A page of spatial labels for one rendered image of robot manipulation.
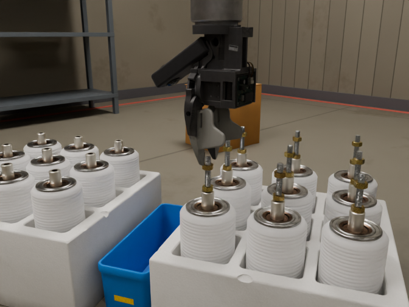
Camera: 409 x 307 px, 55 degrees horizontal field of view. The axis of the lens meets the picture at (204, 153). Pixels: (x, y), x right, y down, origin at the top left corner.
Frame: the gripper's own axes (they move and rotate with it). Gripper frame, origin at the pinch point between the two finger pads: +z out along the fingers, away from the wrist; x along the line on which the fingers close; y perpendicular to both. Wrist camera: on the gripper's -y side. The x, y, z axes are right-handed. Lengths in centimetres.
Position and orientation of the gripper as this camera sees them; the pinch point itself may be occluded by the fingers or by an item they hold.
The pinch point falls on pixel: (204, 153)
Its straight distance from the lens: 64.2
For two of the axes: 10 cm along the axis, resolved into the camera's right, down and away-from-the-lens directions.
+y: 8.5, 1.5, -5.1
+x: 5.3, -2.5, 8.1
